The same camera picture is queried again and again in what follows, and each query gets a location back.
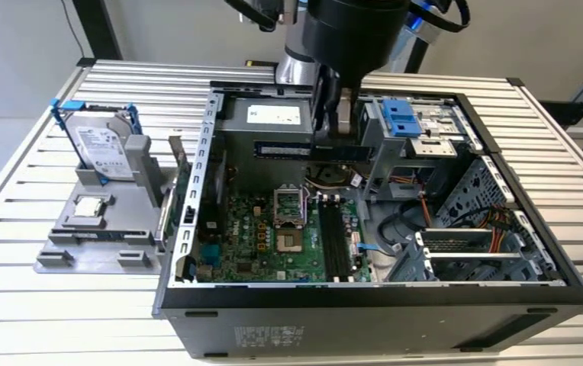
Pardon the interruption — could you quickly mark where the silver hard disk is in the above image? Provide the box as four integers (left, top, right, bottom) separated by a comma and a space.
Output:
63, 110, 138, 182

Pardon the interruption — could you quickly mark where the black looped cable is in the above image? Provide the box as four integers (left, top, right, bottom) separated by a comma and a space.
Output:
376, 211, 421, 249

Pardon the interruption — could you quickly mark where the black frame post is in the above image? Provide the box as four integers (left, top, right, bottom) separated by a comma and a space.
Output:
70, 0, 123, 62
403, 36, 439, 73

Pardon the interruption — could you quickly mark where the metal socket cover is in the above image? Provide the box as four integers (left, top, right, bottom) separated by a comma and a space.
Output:
273, 185, 306, 226

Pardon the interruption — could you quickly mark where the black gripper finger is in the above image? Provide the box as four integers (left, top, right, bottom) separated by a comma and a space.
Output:
334, 88, 360, 137
310, 66, 341, 148

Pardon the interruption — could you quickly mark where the blue drive bay latch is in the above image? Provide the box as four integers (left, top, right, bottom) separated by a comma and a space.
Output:
381, 98, 420, 139

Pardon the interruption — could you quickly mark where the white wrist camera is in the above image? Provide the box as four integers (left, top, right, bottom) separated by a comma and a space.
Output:
407, 7, 444, 43

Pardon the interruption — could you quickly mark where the green graphics card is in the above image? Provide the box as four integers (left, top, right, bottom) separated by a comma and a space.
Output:
161, 136, 194, 245

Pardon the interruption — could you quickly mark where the RAM stick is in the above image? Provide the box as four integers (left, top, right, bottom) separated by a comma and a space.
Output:
254, 140, 376, 164
70, 232, 126, 242

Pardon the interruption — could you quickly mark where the thin black camera cable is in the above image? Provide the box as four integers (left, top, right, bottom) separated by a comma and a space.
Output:
413, 0, 472, 34

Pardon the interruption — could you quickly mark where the grey power supply unit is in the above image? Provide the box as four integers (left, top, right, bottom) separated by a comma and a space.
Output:
214, 98, 314, 191

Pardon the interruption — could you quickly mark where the metal optical drive cage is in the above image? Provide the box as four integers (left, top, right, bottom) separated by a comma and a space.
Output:
360, 97, 476, 161

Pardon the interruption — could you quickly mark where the metal disk bay frame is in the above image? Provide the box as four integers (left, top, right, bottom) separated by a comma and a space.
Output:
388, 226, 543, 283

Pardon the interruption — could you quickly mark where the single orange wire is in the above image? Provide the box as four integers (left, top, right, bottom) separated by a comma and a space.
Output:
420, 192, 435, 230

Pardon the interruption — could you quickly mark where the green motherboard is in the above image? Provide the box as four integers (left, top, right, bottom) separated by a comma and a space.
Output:
197, 194, 374, 284

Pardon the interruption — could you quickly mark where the orange and yellow wire bundle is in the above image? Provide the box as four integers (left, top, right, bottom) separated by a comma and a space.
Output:
484, 207, 516, 255

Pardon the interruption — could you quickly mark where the grey parts rack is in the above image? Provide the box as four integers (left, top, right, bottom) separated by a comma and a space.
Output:
32, 135, 181, 276

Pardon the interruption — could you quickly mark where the silver CPU chip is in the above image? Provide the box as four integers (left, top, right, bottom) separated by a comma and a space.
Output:
75, 197, 106, 219

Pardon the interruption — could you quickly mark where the black and grey PC case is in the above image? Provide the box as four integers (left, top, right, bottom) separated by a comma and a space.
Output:
151, 79, 583, 359

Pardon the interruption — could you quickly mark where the thin wire locking lever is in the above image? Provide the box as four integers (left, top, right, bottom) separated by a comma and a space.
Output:
298, 190, 316, 226

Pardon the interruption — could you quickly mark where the blue disk carrier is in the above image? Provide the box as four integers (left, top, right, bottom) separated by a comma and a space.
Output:
46, 98, 143, 185

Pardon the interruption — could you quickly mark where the CPU socket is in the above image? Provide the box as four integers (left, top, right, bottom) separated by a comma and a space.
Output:
274, 224, 306, 255

